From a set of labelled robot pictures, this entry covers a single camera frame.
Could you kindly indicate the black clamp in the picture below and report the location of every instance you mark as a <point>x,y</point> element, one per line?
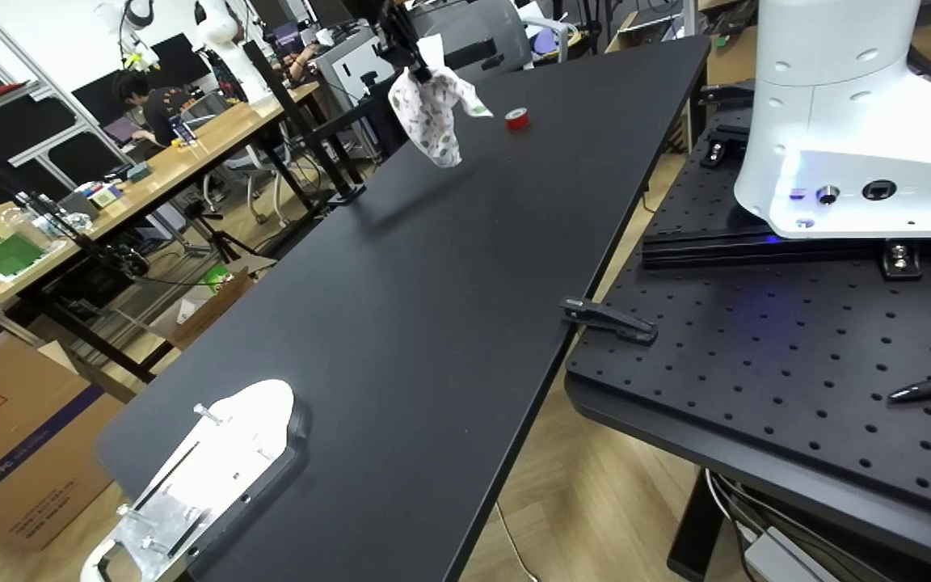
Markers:
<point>611,320</point>

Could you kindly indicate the open cardboard box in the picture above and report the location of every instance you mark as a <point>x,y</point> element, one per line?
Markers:
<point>207,307</point>

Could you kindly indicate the long wooden table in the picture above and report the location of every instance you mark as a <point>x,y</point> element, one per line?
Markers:
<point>183,162</point>

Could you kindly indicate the silver metal mount plate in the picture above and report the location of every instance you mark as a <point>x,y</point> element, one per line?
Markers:
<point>215,461</point>

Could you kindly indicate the grey power brick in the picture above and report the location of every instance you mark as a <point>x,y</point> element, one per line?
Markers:
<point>785,558</point>

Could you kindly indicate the large cardboard box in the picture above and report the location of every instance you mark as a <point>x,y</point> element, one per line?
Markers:
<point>13,444</point>

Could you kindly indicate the red tape roll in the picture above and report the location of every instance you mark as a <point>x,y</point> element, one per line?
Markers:
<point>517,120</point>

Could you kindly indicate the black monitor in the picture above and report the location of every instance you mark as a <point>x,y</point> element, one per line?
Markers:
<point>174,61</point>

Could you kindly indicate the white patterned towel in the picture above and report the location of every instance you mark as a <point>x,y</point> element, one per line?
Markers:
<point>431,113</point>

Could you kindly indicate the aluminium frame shelf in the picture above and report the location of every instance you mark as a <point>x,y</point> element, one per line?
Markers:
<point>37,89</point>

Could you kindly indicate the person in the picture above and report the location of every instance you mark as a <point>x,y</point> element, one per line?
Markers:
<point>160,103</point>

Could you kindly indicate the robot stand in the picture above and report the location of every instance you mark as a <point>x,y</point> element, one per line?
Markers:
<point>756,356</point>

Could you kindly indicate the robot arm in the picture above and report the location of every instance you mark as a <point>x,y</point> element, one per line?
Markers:
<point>837,121</point>

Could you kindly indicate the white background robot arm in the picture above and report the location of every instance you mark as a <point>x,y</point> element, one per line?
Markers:
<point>227,40</point>

